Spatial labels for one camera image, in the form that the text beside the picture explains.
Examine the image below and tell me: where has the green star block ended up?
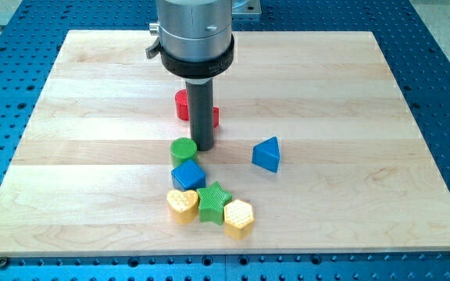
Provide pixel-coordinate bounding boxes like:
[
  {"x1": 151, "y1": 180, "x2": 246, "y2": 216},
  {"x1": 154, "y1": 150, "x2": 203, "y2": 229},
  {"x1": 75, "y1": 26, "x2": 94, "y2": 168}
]
[{"x1": 196, "y1": 181, "x2": 232, "y2": 226}]

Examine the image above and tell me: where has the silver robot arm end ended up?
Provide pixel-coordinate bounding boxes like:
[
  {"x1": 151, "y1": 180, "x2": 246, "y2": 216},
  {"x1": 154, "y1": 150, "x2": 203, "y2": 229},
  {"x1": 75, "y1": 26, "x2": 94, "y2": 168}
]
[{"x1": 145, "y1": 0, "x2": 234, "y2": 80}]

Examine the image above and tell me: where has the yellow heart block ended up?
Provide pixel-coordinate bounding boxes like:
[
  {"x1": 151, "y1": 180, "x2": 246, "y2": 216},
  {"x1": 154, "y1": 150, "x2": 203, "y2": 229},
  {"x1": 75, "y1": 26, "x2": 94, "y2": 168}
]
[{"x1": 166, "y1": 189, "x2": 199, "y2": 225}]

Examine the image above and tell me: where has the blue triangle block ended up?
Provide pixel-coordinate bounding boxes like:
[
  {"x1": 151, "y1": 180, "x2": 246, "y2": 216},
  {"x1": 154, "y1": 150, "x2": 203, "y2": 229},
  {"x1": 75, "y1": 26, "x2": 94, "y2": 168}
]
[{"x1": 252, "y1": 137, "x2": 280, "y2": 173}]

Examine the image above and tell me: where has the light wooden board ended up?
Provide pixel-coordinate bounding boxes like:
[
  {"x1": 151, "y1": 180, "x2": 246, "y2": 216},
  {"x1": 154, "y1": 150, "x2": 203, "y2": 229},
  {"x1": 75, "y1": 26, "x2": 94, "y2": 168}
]
[{"x1": 0, "y1": 30, "x2": 450, "y2": 258}]

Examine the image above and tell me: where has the blue cube block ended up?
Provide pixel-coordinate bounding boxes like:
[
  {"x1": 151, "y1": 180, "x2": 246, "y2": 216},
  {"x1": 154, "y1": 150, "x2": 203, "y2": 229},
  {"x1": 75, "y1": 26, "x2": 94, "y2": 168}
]
[{"x1": 171, "y1": 160, "x2": 206, "y2": 191}]

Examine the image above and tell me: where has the blue perforated metal table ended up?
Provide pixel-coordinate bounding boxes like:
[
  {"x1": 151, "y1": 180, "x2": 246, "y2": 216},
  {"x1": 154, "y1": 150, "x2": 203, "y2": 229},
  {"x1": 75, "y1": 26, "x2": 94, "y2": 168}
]
[{"x1": 0, "y1": 1, "x2": 450, "y2": 280}]

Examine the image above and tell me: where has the green cylinder block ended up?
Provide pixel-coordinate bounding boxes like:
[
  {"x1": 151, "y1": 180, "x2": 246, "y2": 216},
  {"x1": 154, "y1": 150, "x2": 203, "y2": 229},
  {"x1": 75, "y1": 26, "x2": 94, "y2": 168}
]
[{"x1": 170, "y1": 137, "x2": 198, "y2": 168}]

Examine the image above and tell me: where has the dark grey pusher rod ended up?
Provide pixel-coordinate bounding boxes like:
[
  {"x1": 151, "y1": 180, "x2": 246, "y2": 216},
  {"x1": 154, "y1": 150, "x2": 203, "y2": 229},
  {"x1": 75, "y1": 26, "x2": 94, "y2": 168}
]
[{"x1": 185, "y1": 78, "x2": 214, "y2": 151}]

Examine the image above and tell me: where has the red cylinder block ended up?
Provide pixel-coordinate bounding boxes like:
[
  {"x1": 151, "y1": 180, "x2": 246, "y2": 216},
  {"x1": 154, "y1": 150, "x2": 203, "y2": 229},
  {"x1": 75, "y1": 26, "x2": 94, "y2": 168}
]
[{"x1": 174, "y1": 89, "x2": 220, "y2": 128}]

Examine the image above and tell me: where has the yellow hexagon block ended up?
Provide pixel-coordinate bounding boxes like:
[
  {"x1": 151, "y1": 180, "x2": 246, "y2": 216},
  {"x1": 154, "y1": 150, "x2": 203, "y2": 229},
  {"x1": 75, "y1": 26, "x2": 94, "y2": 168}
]
[{"x1": 223, "y1": 199, "x2": 255, "y2": 240}]

